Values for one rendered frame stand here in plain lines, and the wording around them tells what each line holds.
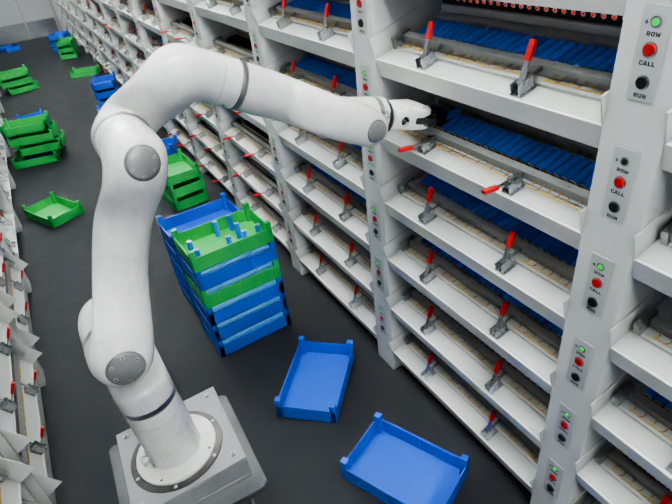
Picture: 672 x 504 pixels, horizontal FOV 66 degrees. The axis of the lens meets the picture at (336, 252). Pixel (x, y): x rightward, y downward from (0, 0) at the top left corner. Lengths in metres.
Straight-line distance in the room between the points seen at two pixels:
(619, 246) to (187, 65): 0.76
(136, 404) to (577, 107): 0.99
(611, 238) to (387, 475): 0.98
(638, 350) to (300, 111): 0.74
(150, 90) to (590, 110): 0.71
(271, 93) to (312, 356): 1.17
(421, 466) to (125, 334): 0.96
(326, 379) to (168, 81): 1.23
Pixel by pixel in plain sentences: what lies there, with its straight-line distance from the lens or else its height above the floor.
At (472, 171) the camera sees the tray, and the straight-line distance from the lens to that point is 1.16.
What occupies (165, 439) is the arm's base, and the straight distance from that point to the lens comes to 1.26.
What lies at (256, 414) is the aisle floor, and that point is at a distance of 1.83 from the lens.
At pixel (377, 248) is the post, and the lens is 1.59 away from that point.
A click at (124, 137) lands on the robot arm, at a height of 1.11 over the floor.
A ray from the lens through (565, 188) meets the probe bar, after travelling 1.04.
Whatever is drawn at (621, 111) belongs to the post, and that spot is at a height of 1.09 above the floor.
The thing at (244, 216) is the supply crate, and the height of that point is 0.42.
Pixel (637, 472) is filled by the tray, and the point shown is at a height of 0.33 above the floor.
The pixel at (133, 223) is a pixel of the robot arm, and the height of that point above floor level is 0.95.
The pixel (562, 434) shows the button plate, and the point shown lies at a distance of 1.30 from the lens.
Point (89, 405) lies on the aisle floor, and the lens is 2.10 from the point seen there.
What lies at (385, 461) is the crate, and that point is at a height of 0.00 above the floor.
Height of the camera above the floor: 1.38
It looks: 34 degrees down
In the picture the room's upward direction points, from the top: 7 degrees counter-clockwise
